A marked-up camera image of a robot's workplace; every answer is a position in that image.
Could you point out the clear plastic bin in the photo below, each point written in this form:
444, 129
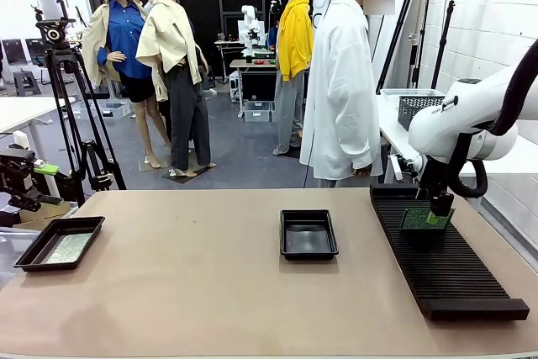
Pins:
403, 92

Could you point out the green printed circuit board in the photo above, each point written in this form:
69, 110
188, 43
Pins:
414, 218
69, 247

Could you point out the grey plastic basket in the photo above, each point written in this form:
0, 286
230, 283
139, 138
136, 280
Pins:
414, 109

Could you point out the black bag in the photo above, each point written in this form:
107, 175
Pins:
63, 186

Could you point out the person's right hand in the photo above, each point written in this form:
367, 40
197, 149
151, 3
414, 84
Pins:
364, 171

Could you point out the mannequin blue shirt black hat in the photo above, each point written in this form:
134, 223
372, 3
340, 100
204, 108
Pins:
124, 48

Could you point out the person's right forearm white sleeve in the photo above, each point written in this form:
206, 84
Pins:
365, 144

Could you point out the clear plastic crate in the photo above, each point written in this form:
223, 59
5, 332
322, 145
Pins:
5, 249

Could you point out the mannequin cream jacket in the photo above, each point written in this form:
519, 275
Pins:
168, 39

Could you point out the mannequin yellow hoodie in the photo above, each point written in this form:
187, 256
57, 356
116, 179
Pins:
294, 39

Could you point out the clear storage box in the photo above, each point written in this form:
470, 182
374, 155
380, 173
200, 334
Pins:
257, 113
119, 110

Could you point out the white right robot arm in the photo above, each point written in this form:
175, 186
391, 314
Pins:
437, 128

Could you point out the black monitor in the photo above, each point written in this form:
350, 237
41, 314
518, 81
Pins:
33, 48
12, 52

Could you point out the black step stool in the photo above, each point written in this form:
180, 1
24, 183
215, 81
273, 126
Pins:
26, 81

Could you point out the background workbench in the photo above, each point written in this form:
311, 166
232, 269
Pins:
252, 64

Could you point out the person in white shirt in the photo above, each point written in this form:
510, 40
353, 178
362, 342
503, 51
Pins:
340, 81

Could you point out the white side table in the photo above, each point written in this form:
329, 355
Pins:
388, 123

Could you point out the black slotted board rack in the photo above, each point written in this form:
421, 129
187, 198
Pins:
454, 275

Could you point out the black camera tripod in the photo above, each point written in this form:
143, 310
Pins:
56, 60

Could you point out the small white background robot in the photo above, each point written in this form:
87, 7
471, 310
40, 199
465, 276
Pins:
249, 18

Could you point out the black ESD tray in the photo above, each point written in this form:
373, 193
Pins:
38, 249
309, 237

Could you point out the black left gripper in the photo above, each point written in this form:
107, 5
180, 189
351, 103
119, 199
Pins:
14, 174

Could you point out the cardboard box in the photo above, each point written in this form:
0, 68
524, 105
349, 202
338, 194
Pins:
54, 209

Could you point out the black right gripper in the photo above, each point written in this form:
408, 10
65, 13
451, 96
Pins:
435, 180

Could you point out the black light stand tripod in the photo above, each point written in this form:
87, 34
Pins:
399, 20

